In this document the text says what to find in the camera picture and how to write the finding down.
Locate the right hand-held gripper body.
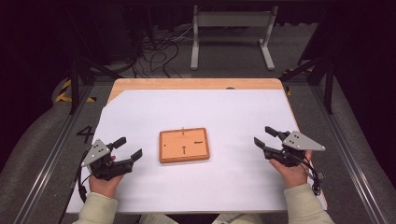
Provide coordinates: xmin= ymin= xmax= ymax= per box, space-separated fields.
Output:
xmin=262 ymin=130 xmax=327 ymax=168

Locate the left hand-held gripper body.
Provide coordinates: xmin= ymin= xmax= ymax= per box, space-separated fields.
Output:
xmin=80 ymin=138 xmax=134 ymax=182

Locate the wooden picture frame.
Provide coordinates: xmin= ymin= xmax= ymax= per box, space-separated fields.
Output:
xmin=158 ymin=126 xmax=211 ymax=164

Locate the person's left hand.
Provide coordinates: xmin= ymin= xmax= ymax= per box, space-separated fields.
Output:
xmin=89 ymin=155 xmax=125 ymax=200

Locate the person's right hand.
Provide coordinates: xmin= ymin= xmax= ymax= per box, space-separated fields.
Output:
xmin=269 ymin=149 xmax=313 ymax=189

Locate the white paper sheet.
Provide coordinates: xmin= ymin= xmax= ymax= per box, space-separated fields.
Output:
xmin=65 ymin=89 xmax=329 ymax=215

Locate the yellow black hazard tape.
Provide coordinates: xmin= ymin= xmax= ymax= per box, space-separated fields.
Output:
xmin=54 ymin=78 xmax=97 ymax=104

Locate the grey metal stand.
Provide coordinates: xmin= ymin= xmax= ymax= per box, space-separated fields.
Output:
xmin=190 ymin=4 xmax=279 ymax=71

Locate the left hand-held gripper cable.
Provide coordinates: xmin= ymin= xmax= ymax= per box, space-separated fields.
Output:
xmin=76 ymin=150 xmax=93 ymax=203

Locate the hand-held gripper cable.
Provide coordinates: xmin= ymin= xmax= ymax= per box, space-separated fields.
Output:
xmin=76 ymin=150 xmax=93 ymax=203
xmin=300 ymin=155 xmax=327 ymax=197

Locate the right hand-held gripper cable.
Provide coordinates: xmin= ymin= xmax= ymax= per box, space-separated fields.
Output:
xmin=300 ymin=155 xmax=327 ymax=197

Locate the bundle of black floor cables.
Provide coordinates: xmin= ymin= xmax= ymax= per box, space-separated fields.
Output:
xmin=132 ymin=24 xmax=200 ymax=78

